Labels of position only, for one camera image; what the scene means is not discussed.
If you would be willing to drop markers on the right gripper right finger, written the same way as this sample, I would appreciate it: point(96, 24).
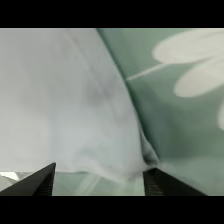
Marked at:
point(163, 185)

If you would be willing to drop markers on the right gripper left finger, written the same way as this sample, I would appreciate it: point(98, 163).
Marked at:
point(40, 183)

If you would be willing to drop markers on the pale blue shirt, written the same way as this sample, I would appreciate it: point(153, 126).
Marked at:
point(63, 106)

